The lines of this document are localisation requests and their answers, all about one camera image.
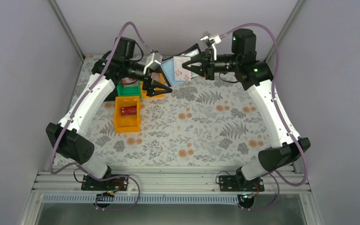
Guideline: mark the near orange storage bin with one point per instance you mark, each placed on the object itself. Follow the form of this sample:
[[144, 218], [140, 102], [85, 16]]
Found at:
[[130, 124]]

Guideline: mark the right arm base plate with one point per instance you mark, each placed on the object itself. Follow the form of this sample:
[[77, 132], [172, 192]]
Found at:
[[232, 183]]

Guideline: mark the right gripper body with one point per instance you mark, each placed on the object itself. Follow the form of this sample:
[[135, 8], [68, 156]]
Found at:
[[209, 64]]

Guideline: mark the aluminium rail frame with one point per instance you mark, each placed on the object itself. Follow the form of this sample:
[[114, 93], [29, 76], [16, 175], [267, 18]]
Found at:
[[151, 179]]

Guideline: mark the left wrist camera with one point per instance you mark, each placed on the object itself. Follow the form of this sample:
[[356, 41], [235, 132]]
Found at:
[[153, 61]]

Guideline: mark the floral table mat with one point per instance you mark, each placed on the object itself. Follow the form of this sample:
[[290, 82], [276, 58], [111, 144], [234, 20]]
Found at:
[[201, 123]]

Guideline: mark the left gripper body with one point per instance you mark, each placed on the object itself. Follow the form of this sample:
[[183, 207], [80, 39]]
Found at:
[[149, 81]]

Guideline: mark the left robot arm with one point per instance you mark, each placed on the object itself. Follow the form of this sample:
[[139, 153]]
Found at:
[[67, 137]]

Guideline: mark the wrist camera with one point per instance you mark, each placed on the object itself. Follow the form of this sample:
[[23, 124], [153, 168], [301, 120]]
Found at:
[[211, 42], [153, 61]]

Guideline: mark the green storage bin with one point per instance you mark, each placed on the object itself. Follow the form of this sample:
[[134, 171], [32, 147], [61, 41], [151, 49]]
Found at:
[[129, 89]]

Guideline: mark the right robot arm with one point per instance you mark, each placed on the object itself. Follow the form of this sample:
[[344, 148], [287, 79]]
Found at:
[[258, 81]]

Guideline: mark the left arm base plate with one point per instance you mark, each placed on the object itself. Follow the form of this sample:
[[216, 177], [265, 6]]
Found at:
[[117, 184]]

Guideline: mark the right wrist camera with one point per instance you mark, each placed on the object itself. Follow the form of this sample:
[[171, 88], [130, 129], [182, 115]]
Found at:
[[211, 42]]

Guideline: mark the red VIP card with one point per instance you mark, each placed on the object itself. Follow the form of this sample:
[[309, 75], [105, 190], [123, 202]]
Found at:
[[128, 111]]

